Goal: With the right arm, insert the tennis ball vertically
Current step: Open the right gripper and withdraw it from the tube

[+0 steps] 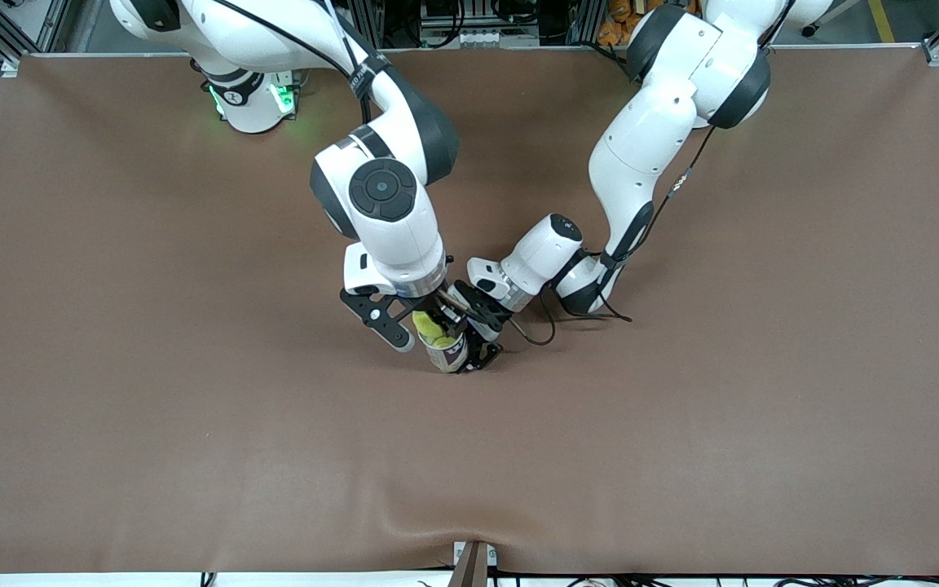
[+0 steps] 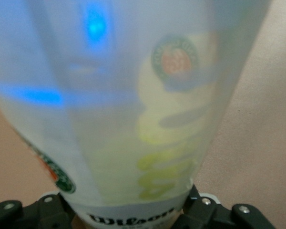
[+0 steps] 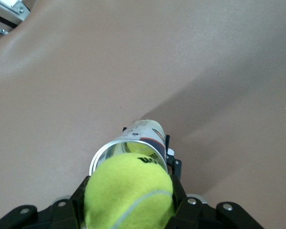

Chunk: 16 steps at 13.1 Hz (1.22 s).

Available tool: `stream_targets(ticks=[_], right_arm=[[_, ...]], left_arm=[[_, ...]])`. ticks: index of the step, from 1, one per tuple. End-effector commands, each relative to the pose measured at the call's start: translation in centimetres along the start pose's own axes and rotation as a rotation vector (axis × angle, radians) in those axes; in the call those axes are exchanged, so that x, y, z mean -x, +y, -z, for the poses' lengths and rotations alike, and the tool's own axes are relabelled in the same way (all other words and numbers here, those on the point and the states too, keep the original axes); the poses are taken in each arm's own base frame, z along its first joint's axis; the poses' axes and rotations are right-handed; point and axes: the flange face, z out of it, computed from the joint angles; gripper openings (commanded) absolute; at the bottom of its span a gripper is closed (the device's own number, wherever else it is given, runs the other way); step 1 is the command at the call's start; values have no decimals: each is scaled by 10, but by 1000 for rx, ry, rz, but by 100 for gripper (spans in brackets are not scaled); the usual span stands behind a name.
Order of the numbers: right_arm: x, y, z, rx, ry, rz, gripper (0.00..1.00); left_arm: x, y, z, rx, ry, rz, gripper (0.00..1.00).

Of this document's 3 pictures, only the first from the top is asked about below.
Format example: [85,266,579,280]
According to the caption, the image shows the yellow tennis ball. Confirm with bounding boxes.
[411,310,462,347]

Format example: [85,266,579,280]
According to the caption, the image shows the orange packaged snacks pile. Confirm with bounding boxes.
[597,0,641,47]

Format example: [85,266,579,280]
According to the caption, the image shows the white terminal block row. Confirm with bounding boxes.
[419,29,541,50]

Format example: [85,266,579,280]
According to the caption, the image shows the brown table mat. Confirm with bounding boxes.
[0,45,939,576]

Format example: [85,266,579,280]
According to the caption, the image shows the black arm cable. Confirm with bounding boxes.
[507,0,796,348]
[213,0,381,123]

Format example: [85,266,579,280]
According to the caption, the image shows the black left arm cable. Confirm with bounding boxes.
[507,0,796,348]

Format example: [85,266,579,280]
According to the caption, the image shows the aluminium frame upright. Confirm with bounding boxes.
[571,0,603,46]

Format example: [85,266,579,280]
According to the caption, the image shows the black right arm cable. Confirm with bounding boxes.
[213,0,381,123]

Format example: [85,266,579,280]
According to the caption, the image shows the clear tennis ball can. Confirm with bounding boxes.
[417,314,470,374]

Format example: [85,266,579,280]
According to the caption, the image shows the grey chair leg with caster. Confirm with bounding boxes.
[800,0,863,38]

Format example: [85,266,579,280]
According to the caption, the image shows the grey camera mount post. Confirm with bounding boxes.
[452,541,497,587]

